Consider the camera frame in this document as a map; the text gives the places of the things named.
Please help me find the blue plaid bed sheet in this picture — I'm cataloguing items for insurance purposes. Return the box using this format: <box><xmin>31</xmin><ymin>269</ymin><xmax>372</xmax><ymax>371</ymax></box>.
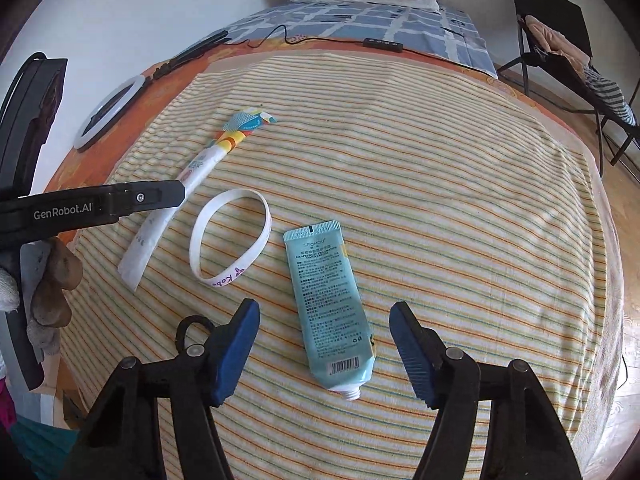
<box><xmin>220</xmin><ymin>0</ymin><xmax>500</xmax><ymax>79</ymax></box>

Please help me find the black inline cable remote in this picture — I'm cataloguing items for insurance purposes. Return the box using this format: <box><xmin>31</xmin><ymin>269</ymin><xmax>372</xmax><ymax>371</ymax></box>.
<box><xmin>362</xmin><ymin>37</ymin><xmax>405</xmax><ymax>52</ymax></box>

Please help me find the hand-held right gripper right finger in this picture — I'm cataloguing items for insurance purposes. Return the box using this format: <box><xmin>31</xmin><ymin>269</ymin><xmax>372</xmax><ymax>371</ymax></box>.
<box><xmin>389</xmin><ymin>301</ymin><xmax>583</xmax><ymax>480</ymax></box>

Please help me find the person's left hand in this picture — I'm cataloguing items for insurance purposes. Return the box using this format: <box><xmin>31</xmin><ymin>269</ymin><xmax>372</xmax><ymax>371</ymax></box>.
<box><xmin>27</xmin><ymin>237</ymin><xmax>84</xmax><ymax>359</ymax></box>

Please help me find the striped clothing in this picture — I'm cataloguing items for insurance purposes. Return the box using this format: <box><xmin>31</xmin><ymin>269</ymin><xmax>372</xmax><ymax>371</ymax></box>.
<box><xmin>582</xmin><ymin>65</ymin><xmax>638</xmax><ymax>127</ymax></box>

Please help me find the black folding chair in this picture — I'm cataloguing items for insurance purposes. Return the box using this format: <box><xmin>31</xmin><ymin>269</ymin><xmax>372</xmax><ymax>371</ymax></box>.
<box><xmin>495</xmin><ymin>0</ymin><xmax>640</xmax><ymax>183</ymax></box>

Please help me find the striped yellow towel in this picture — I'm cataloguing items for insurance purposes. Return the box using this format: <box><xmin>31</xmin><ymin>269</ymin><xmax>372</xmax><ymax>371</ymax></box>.
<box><xmin>55</xmin><ymin>52</ymin><xmax>621</xmax><ymax>480</ymax></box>

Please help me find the white rubber wristband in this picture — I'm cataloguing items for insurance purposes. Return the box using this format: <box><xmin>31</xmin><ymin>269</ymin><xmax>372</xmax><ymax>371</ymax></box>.
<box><xmin>189</xmin><ymin>187</ymin><xmax>273</xmax><ymax>291</ymax></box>

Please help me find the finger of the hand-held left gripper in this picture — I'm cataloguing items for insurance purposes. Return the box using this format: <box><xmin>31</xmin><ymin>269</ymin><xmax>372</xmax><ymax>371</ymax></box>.
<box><xmin>107</xmin><ymin>180</ymin><xmax>189</xmax><ymax>217</ymax></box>

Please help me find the pink clothing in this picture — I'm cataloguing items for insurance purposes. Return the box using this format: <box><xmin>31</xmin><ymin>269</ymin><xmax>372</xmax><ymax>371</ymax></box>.
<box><xmin>525</xmin><ymin>14</ymin><xmax>593</xmax><ymax>73</ymax></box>

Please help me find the teal cosmetic tube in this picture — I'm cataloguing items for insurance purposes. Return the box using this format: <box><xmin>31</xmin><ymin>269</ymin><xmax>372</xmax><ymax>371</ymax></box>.
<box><xmin>282</xmin><ymin>220</ymin><xmax>377</xmax><ymax>401</ymax></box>

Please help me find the long white colourful-ended wrapper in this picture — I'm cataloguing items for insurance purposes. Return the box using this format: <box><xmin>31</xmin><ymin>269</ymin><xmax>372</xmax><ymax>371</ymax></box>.
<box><xmin>118</xmin><ymin>106</ymin><xmax>278</xmax><ymax>292</ymax></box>

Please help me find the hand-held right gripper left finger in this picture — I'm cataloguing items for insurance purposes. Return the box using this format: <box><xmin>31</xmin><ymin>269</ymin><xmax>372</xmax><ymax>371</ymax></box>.
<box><xmin>70</xmin><ymin>298</ymin><xmax>261</xmax><ymax>480</ymax></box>

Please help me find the black cable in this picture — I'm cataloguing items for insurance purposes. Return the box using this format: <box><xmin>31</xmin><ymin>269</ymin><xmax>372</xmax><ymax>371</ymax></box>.
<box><xmin>227</xmin><ymin>24</ymin><xmax>501</xmax><ymax>78</ymax></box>

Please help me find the white ring light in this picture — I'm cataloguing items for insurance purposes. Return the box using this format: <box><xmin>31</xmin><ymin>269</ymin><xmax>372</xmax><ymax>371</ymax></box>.
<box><xmin>73</xmin><ymin>30</ymin><xmax>232</xmax><ymax>152</ymax></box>

